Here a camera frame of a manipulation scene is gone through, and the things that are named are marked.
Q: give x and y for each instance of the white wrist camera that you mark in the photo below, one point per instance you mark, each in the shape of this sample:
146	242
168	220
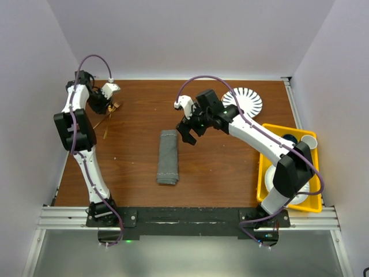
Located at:
108	89
186	104

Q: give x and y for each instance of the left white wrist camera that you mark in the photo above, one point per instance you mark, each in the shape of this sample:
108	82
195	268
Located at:
108	89

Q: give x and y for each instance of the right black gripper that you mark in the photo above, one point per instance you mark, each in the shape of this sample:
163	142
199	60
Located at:
185	126

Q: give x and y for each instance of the grey cloth napkin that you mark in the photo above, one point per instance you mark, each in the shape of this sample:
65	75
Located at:
167	170

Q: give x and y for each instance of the white grey mug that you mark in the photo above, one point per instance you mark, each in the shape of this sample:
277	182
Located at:
310	140

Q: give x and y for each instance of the gold fork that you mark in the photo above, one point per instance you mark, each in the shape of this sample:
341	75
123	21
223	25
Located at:
117	106

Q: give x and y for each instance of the dark blue mug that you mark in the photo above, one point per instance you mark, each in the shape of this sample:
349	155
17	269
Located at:
291	138

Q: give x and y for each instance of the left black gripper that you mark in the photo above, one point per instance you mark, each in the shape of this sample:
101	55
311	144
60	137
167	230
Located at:
102	108

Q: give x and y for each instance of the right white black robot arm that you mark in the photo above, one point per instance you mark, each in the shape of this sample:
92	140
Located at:
293	162

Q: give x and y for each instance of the white paper plate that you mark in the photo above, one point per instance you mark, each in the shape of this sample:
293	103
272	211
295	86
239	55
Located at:
269	175

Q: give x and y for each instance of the striped blue white plate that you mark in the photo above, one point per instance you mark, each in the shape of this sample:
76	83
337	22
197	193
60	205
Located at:
250	102

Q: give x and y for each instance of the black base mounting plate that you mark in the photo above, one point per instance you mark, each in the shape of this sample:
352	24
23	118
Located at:
242	223

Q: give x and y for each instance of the gold spoon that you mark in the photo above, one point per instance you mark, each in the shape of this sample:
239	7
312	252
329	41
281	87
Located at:
102	119

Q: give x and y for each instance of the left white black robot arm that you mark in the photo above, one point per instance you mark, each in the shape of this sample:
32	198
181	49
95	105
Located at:
79	138

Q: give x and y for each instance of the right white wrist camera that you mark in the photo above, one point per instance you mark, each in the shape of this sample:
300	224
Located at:
186	104

